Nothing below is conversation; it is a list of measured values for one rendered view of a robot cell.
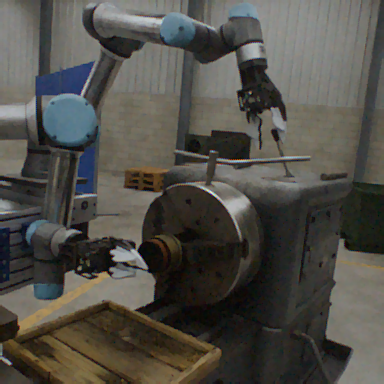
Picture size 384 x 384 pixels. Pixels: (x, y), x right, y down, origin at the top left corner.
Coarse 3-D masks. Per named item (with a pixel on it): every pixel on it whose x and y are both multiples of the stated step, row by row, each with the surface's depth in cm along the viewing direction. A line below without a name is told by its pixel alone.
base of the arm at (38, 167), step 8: (32, 152) 134; (40, 152) 134; (48, 152) 135; (24, 160) 137; (32, 160) 134; (40, 160) 134; (48, 160) 135; (24, 168) 135; (32, 168) 133; (40, 168) 134; (48, 168) 135; (24, 176) 135; (32, 176) 133; (40, 176) 134
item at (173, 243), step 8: (152, 240) 88; (160, 240) 89; (168, 240) 90; (176, 240) 91; (144, 248) 89; (152, 248) 93; (160, 248) 87; (168, 248) 88; (176, 248) 90; (144, 256) 91; (152, 256) 93; (160, 256) 86; (168, 256) 88; (176, 256) 89; (152, 264) 91; (160, 264) 86; (168, 264) 89; (176, 264) 91; (152, 272) 88; (160, 272) 90
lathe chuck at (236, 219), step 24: (168, 192) 102; (192, 192) 97; (216, 192) 95; (144, 216) 108; (192, 216) 98; (216, 216) 94; (240, 216) 94; (144, 240) 108; (216, 240) 95; (240, 240) 91; (192, 264) 99; (216, 264) 95; (240, 264) 91; (192, 288) 101; (216, 288) 96
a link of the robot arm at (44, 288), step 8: (40, 264) 95; (48, 264) 95; (56, 264) 96; (64, 264) 99; (40, 272) 95; (48, 272) 95; (56, 272) 96; (64, 272) 100; (40, 280) 96; (48, 280) 96; (56, 280) 97; (40, 288) 96; (48, 288) 96; (56, 288) 97; (40, 296) 96; (48, 296) 96; (56, 296) 98
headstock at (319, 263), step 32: (256, 192) 105; (288, 192) 101; (320, 192) 112; (288, 224) 100; (320, 224) 120; (288, 256) 102; (320, 256) 126; (256, 288) 107; (288, 288) 104; (256, 320) 108; (288, 320) 107
